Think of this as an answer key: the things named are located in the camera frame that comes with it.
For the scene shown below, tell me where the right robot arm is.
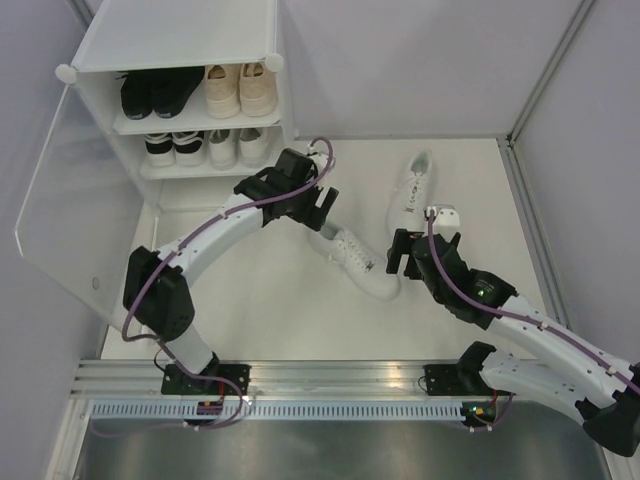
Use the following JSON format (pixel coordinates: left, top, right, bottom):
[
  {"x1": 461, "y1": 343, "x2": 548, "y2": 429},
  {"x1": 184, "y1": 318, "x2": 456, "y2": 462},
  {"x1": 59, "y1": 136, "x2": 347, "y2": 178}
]
[{"x1": 386, "y1": 229, "x2": 639, "y2": 457}]

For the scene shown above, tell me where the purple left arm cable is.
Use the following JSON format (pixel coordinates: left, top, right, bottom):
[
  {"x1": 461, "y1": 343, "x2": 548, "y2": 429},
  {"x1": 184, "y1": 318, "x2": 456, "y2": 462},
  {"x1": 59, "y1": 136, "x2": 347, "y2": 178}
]
[{"x1": 121, "y1": 137, "x2": 336, "y2": 429}]

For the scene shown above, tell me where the black canvas sneaker front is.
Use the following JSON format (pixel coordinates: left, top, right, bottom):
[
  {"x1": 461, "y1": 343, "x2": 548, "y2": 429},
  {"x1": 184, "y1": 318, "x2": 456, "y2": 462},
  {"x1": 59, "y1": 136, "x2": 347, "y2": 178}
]
[{"x1": 151, "y1": 66, "x2": 205, "y2": 119}]

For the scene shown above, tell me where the black white patterned sneaker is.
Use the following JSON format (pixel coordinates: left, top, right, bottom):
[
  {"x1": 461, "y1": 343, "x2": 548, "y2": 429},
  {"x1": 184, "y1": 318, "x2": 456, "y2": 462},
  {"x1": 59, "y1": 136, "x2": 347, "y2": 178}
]
[{"x1": 172, "y1": 131, "x2": 205, "y2": 167}]

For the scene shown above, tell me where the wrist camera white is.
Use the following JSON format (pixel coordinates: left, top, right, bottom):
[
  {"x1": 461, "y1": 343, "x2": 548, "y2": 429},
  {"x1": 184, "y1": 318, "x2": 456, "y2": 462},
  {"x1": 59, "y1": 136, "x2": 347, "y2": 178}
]
[
  {"x1": 425, "y1": 204, "x2": 461, "y2": 238},
  {"x1": 306, "y1": 146, "x2": 329, "y2": 170}
]

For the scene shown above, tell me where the white slotted cable duct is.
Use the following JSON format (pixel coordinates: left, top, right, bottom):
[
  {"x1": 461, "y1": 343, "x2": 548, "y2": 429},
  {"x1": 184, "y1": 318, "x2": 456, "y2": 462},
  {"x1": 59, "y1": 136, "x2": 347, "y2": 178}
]
[{"x1": 91, "y1": 399, "x2": 465, "y2": 422}]

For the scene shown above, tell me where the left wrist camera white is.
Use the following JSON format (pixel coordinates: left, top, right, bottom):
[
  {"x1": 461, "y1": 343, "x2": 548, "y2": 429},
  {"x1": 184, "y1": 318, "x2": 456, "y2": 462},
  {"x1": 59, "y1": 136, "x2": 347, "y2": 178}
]
[{"x1": 306, "y1": 146, "x2": 329, "y2": 170}]

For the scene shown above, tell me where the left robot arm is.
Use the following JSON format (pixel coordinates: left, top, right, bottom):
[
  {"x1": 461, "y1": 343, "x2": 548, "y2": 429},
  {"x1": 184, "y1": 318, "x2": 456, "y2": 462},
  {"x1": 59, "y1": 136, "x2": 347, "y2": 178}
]
[{"x1": 121, "y1": 147, "x2": 339, "y2": 380}]

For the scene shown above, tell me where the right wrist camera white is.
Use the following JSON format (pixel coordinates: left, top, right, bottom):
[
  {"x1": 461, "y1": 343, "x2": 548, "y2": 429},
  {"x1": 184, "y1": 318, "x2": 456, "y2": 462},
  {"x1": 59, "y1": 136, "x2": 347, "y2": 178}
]
[{"x1": 425, "y1": 204, "x2": 461, "y2": 238}]

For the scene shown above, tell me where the beige lace sneaker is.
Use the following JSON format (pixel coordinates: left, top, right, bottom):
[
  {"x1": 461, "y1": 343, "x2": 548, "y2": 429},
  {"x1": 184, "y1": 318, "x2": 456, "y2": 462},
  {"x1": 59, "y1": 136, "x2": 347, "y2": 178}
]
[
  {"x1": 204, "y1": 64, "x2": 241, "y2": 119},
  {"x1": 239, "y1": 62, "x2": 278, "y2": 117}
]

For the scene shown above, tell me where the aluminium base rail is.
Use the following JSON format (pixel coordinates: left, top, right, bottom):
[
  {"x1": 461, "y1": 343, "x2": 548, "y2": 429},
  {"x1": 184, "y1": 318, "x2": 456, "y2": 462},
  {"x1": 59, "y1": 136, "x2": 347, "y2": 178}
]
[{"x1": 69, "y1": 357, "x2": 616, "y2": 399}]

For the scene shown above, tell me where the white plastic shoe cabinet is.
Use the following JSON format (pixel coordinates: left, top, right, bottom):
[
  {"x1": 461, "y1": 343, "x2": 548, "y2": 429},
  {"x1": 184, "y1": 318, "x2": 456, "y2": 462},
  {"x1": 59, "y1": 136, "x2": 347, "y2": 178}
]
[{"x1": 55, "y1": 1, "x2": 292, "y2": 211}]

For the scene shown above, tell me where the aluminium corner frame post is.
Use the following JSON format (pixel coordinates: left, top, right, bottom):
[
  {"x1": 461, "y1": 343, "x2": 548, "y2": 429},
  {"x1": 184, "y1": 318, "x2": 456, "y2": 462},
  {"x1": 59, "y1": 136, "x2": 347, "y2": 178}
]
[{"x1": 505, "y1": 0, "x2": 599, "y2": 149}]

